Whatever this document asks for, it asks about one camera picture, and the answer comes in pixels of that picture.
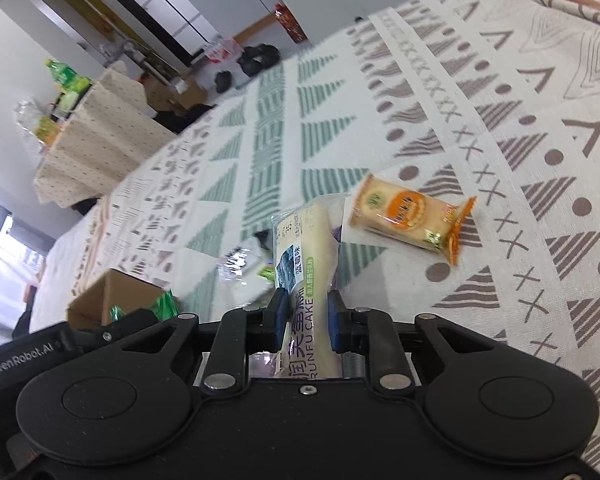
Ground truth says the pink pack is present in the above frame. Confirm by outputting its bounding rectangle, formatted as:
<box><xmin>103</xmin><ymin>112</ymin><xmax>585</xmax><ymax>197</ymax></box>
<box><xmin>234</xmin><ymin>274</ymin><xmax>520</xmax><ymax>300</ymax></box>
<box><xmin>202</xmin><ymin>40</ymin><xmax>243</xmax><ymax>63</ymax></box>

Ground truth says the green tissue pack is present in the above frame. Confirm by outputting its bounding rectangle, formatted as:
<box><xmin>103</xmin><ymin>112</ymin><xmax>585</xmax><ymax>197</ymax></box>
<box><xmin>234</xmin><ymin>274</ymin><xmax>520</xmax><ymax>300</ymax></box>
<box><xmin>60</xmin><ymin>87</ymin><xmax>88</xmax><ymax>111</ymax></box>

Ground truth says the orange biscuit packet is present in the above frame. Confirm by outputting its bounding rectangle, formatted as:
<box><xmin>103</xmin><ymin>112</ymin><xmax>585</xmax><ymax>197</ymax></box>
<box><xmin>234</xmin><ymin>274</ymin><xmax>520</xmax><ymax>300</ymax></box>
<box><xmin>347</xmin><ymin>172</ymin><xmax>478</xmax><ymax>266</ymax></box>

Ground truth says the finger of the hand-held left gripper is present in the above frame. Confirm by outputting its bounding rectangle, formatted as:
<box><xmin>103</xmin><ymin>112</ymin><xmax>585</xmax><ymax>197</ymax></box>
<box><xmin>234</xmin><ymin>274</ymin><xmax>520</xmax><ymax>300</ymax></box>
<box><xmin>72</xmin><ymin>307</ymin><xmax>161</xmax><ymax>343</ymax></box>

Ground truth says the white kitchen cabinet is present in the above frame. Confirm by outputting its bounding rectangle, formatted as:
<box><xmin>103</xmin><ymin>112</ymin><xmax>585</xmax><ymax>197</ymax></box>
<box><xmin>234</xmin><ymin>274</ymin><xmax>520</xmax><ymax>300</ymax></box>
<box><xmin>177</xmin><ymin>0</ymin><xmax>281</xmax><ymax>43</ymax></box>

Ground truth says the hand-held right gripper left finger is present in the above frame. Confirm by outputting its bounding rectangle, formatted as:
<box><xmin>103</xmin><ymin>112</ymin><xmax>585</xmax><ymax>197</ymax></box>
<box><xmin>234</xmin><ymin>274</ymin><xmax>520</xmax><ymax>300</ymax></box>
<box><xmin>115</xmin><ymin>287</ymin><xmax>291</xmax><ymax>393</ymax></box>

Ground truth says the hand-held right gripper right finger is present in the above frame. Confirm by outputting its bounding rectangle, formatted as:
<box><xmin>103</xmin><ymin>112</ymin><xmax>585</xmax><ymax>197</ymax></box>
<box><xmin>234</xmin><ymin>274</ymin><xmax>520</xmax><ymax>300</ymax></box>
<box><xmin>327</xmin><ymin>290</ymin><xmax>486</xmax><ymax>393</ymax></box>

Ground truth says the white bed sheet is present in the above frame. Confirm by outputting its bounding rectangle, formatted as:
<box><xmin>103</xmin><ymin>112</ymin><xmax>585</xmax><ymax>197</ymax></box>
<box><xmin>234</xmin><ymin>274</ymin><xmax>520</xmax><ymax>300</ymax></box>
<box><xmin>27</xmin><ymin>205</ymin><xmax>111</xmax><ymax>333</ymax></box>

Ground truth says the table with dotted cloth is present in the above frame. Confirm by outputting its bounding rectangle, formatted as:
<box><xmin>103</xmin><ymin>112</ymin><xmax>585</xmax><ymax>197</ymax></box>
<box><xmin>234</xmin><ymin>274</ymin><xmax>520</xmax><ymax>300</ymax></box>
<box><xmin>32</xmin><ymin>72</ymin><xmax>178</xmax><ymax>206</ymax></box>

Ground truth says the clear plastic bag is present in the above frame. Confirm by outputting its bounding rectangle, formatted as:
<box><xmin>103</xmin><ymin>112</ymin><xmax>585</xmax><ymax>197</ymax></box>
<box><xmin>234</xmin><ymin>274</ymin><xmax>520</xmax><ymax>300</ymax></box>
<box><xmin>12</xmin><ymin>100</ymin><xmax>41</xmax><ymax>128</ymax></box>

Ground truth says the clear plastic wrapper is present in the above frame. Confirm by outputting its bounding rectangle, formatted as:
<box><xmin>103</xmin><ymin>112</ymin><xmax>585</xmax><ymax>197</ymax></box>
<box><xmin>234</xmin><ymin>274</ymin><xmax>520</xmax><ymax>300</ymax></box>
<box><xmin>217</xmin><ymin>244</ymin><xmax>272</xmax><ymax>286</ymax></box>

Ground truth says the long white cake packet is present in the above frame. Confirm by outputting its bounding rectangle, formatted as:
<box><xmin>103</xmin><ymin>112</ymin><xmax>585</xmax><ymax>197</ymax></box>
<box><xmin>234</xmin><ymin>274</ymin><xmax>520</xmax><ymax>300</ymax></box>
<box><xmin>272</xmin><ymin>192</ymin><xmax>351</xmax><ymax>381</ymax></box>

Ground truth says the bright green snack packet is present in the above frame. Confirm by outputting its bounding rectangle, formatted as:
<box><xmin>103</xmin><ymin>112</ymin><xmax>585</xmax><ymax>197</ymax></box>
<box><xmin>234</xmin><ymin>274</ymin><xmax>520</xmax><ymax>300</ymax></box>
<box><xmin>109</xmin><ymin>290</ymin><xmax>180</xmax><ymax>322</ymax></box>

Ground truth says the brown cardboard box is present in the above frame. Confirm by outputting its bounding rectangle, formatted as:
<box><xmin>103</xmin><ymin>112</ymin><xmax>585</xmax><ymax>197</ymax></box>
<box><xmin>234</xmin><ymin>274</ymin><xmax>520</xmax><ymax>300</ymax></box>
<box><xmin>67</xmin><ymin>269</ymin><xmax>173</xmax><ymax>331</ymax></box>

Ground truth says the green soda bottle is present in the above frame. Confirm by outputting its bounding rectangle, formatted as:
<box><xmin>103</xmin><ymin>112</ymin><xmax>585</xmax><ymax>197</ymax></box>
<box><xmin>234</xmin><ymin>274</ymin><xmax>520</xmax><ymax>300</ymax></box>
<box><xmin>45</xmin><ymin>59</ymin><xmax>88</xmax><ymax>88</ymax></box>

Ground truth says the yellow liquid bottle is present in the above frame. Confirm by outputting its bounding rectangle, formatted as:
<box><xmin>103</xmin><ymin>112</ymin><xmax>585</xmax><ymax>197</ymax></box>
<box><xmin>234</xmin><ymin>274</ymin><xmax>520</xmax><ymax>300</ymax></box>
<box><xmin>32</xmin><ymin>115</ymin><xmax>61</xmax><ymax>143</ymax></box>

